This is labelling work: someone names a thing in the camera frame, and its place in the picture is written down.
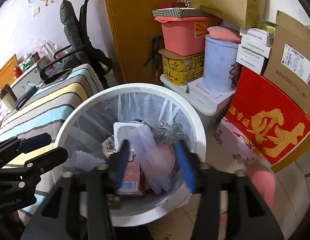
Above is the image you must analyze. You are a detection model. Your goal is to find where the strawberry milk carton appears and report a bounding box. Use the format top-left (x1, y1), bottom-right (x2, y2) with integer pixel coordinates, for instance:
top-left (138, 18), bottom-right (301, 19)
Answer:
top-left (117, 161), bottom-right (143, 196)

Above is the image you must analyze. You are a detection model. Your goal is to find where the pink floral box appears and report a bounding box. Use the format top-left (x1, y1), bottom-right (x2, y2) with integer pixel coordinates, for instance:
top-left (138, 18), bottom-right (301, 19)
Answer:
top-left (214, 117), bottom-right (263, 168)

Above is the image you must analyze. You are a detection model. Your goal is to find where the yellow floral box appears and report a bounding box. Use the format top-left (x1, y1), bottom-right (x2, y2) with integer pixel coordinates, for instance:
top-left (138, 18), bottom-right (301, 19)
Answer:
top-left (158, 48), bottom-right (204, 86)

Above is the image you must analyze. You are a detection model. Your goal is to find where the brown cardboard box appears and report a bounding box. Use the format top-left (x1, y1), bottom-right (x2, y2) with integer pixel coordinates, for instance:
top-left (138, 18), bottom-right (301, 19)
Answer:
top-left (264, 11), bottom-right (310, 113)

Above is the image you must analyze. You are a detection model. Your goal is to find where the grey chair cushion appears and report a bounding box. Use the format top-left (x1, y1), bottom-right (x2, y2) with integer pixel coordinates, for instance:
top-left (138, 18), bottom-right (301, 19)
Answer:
top-left (60, 0), bottom-right (83, 53)

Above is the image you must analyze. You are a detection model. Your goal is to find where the red mug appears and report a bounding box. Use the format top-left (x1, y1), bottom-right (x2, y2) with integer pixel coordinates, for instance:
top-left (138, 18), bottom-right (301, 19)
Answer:
top-left (14, 66), bottom-right (22, 78)

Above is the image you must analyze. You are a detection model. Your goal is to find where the wooden headboard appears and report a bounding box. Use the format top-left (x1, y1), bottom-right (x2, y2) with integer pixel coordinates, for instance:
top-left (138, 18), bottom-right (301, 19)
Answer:
top-left (0, 54), bottom-right (18, 90)

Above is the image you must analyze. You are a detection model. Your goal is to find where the wooden wardrobe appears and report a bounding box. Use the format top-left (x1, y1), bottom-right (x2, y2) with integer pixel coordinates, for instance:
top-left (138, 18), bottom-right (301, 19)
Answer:
top-left (105, 0), bottom-right (178, 83)

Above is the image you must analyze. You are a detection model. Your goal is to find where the black smartphone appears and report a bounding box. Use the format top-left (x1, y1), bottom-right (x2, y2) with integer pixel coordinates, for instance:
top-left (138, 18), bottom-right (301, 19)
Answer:
top-left (43, 68), bottom-right (72, 86)

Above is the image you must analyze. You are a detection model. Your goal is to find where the white bedside cabinet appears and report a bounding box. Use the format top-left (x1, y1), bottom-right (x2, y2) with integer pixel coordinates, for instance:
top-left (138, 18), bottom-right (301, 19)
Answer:
top-left (10, 62), bottom-right (43, 98)

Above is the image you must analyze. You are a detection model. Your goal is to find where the white storage box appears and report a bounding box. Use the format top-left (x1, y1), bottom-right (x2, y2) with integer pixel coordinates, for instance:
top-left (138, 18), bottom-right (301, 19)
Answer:
top-left (160, 74), bottom-right (235, 130)

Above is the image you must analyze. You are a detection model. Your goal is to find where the light blue round bin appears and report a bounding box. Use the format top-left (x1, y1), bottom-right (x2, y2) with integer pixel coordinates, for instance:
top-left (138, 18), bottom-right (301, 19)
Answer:
top-left (203, 34), bottom-right (241, 93)

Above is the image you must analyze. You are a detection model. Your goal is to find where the striped flat box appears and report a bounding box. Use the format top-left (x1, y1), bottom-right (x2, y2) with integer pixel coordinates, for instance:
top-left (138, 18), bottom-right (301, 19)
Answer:
top-left (152, 8), bottom-right (212, 18)

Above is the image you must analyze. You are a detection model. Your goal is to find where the pink stool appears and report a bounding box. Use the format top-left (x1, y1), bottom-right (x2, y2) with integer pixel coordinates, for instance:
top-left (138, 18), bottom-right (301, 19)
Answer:
top-left (220, 170), bottom-right (276, 225)

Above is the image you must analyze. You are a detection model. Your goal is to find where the stack of white boxes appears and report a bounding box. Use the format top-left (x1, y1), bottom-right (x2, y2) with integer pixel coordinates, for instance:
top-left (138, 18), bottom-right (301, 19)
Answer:
top-left (236, 28), bottom-right (274, 75)

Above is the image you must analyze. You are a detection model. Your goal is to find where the black office chair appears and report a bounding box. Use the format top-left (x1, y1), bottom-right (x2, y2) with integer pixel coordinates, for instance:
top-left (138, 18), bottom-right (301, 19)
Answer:
top-left (40, 0), bottom-right (113, 89)

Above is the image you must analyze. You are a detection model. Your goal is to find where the beige brown thermos mug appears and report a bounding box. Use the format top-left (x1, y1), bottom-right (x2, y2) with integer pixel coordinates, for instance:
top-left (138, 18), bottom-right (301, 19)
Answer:
top-left (0, 84), bottom-right (17, 112)

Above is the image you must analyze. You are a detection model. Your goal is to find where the white round trash bin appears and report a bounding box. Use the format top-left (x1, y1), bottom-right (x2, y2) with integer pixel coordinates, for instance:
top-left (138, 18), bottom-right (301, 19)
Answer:
top-left (52, 83), bottom-right (206, 226)

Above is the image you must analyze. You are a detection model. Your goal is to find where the white yogurt cup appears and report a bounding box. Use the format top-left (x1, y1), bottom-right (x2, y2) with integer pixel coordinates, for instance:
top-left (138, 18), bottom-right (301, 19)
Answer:
top-left (113, 122), bottom-right (145, 161)

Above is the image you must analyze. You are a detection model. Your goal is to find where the clear plastic cup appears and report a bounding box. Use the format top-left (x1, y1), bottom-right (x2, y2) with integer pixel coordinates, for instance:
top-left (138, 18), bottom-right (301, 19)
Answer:
top-left (127, 125), bottom-right (176, 194)

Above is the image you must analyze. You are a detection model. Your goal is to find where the dark blue glasses case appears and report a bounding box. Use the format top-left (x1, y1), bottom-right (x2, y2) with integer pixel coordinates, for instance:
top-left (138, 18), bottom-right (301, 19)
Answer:
top-left (14, 86), bottom-right (38, 111)

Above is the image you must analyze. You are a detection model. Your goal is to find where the pink plastic storage box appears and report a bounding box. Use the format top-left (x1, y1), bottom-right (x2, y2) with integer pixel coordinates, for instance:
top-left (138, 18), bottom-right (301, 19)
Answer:
top-left (154, 16), bottom-right (222, 56)

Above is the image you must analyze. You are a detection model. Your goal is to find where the red gift box gold character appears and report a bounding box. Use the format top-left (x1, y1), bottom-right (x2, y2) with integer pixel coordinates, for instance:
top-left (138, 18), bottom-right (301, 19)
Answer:
top-left (225, 67), bottom-right (310, 165)

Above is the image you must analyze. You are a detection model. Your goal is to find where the white foam fruit net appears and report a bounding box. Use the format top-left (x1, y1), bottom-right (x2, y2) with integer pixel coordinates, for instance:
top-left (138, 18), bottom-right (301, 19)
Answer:
top-left (65, 151), bottom-right (108, 173)

